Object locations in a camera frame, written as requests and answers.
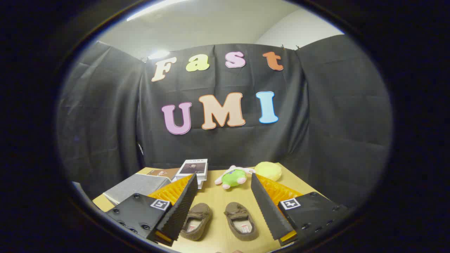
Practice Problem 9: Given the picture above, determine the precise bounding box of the green plush toy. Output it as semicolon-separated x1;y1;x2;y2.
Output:
214;165;256;190

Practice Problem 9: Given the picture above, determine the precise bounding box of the plain white book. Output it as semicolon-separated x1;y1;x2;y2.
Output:
172;175;208;186

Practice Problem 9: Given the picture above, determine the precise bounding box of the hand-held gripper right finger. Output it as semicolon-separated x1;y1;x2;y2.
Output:
251;173;348;246

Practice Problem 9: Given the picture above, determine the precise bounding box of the brown fuzzy slipper shoe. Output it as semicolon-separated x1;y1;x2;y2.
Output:
224;202;259;241
181;203;213;241

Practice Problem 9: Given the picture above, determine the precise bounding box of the yellow plush cushion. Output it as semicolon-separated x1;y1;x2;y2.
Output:
254;162;282;182

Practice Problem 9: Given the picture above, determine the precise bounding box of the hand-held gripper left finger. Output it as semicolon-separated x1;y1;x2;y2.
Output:
105;173;199;246

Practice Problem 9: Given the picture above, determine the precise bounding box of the grey fabric storage box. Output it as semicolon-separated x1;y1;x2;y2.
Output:
103;173;173;205

